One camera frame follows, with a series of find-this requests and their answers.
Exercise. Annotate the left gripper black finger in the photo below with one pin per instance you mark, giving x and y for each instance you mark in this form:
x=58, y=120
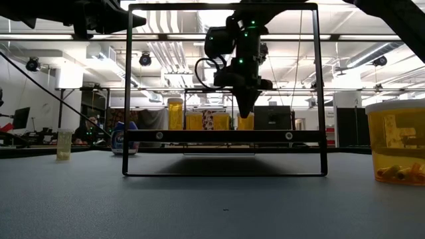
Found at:
x=126, y=20

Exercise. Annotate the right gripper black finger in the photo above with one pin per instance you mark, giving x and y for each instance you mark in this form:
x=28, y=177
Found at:
x=253, y=99
x=242, y=99

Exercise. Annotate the large amber pill bottle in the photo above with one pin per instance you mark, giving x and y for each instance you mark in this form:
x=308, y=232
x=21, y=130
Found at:
x=194, y=122
x=395, y=139
x=245, y=124
x=220, y=122

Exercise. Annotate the small amber pill bottle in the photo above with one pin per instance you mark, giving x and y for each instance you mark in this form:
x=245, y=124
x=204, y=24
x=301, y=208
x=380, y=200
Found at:
x=175, y=116

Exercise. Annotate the blue-capped clear antacid bottle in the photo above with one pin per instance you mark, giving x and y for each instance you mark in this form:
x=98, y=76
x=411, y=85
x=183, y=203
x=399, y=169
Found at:
x=133, y=141

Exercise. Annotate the small pale yellow pill bottle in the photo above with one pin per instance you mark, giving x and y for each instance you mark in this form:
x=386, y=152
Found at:
x=64, y=146

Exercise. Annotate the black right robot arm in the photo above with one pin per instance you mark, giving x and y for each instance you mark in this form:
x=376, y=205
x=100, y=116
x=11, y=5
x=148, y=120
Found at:
x=247, y=40

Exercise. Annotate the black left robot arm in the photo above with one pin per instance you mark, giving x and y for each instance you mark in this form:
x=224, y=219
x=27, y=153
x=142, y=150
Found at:
x=40, y=10

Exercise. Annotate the wooden tray board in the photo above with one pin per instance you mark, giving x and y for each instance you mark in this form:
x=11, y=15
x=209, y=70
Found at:
x=225, y=136

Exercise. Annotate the black ceiling spotlight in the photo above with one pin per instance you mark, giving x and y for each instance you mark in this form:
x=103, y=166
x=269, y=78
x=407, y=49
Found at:
x=33, y=64
x=145, y=59
x=380, y=60

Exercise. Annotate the grey cloth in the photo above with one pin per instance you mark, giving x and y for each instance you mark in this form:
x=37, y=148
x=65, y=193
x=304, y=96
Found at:
x=152, y=119

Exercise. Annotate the black metal rack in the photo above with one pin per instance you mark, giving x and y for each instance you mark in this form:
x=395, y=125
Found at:
x=60, y=109

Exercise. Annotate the tall black cabinet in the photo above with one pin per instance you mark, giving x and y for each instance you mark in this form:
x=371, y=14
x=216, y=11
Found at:
x=352, y=126

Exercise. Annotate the blue table mat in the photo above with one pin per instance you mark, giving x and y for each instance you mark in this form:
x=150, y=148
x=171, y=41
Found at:
x=212, y=206

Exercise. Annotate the person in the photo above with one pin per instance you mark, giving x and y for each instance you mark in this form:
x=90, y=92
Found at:
x=87, y=129

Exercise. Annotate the small black monitor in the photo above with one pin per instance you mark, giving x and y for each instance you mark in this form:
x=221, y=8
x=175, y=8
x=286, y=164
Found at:
x=21, y=117

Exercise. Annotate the red bar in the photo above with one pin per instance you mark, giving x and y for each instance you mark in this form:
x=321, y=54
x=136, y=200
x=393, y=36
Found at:
x=6, y=127

